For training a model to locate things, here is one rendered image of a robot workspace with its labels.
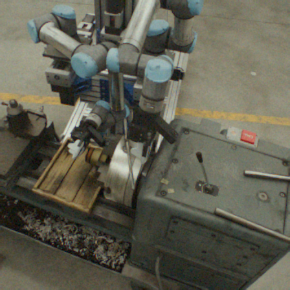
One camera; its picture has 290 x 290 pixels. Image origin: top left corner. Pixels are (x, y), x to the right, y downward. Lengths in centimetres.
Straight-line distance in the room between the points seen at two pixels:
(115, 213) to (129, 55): 80
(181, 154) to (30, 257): 152
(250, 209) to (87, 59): 89
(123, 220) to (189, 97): 208
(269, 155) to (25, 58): 305
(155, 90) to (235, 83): 280
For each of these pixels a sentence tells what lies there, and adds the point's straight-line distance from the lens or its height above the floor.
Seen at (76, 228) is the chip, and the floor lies 55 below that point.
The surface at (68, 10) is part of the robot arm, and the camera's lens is 187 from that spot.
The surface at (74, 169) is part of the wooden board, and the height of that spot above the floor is 89.
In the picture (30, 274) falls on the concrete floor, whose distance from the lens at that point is 247.
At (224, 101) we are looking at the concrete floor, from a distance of 350.
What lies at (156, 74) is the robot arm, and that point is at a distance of 98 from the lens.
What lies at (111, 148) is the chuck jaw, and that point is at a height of 114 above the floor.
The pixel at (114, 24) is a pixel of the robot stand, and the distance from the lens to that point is 191.
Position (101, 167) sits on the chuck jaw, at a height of 111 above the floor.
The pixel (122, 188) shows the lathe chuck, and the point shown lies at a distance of 134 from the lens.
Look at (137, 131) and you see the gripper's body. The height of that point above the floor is 149.
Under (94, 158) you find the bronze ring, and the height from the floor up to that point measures 111.
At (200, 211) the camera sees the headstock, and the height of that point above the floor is 125.
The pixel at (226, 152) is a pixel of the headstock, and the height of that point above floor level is 125.
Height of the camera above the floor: 230
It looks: 51 degrees down
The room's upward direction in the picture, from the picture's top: 7 degrees clockwise
